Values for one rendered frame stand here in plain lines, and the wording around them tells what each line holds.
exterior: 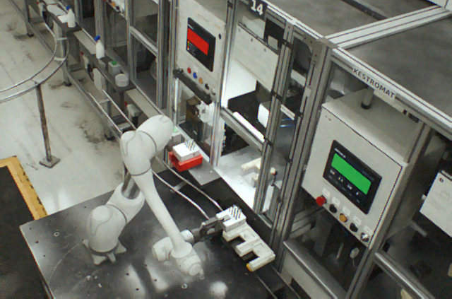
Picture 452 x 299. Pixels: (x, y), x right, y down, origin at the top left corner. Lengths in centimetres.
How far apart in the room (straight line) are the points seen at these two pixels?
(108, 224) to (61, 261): 35
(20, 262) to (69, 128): 147
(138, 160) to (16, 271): 171
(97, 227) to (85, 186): 153
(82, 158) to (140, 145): 222
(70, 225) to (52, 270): 31
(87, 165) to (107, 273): 173
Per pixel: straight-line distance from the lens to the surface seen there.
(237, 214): 270
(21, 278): 368
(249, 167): 292
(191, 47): 273
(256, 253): 265
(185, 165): 292
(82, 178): 424
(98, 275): 277
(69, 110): 497
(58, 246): 292
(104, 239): 271
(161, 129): 233
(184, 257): 239
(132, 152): 222
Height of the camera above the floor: 293
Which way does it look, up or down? 38 degrees down
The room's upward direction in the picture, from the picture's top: 7 degrees clockwise
